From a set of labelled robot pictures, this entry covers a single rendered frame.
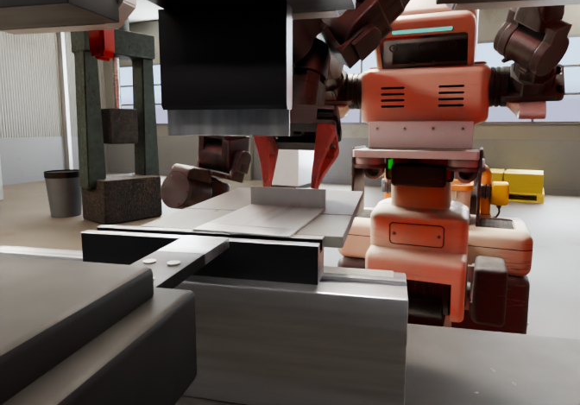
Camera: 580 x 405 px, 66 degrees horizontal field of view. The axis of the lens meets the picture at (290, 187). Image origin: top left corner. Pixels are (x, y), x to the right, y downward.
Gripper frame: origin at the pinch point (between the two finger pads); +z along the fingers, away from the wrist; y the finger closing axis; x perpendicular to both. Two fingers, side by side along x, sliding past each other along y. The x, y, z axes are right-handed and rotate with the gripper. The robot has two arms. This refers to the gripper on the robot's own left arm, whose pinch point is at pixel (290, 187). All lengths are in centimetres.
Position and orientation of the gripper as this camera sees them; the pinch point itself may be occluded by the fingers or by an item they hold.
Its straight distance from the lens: 51.7
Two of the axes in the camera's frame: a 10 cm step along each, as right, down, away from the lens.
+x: 1.8, 3.9, 9.1
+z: -1.2, 9.2, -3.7
